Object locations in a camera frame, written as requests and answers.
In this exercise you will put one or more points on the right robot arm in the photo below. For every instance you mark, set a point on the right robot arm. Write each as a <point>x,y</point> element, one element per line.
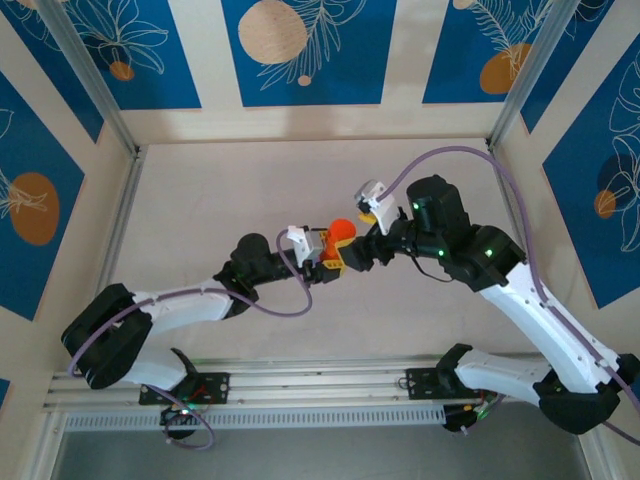
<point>530,310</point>

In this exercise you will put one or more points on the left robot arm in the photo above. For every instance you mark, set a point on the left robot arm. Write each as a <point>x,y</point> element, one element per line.
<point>190,305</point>

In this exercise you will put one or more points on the blue panel dark blue circle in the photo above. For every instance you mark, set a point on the blue panel dark blue circle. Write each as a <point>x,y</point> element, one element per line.
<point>575,225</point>

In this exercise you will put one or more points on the black controller box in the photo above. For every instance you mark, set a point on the black controller box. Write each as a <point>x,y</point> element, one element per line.
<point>175,417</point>
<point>455,420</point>

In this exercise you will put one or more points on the blue panel orange oval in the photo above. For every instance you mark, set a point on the blue panel orange oval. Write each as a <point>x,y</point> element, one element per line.
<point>30,280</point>

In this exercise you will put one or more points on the aluminium table side rail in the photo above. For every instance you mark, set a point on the aluminium table side rail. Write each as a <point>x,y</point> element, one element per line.
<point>505,185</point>
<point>122,210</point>

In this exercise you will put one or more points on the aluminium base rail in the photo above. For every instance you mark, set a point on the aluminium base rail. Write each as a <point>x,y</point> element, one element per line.
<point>310,385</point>

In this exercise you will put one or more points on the aluminium frame post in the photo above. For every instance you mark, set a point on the aluminium frame post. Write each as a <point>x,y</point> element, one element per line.
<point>47,450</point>
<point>85,65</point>
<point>600,460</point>
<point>535,65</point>

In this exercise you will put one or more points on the narrow blue wall panel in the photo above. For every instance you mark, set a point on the narrow blue wall panel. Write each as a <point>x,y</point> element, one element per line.
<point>568,50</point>

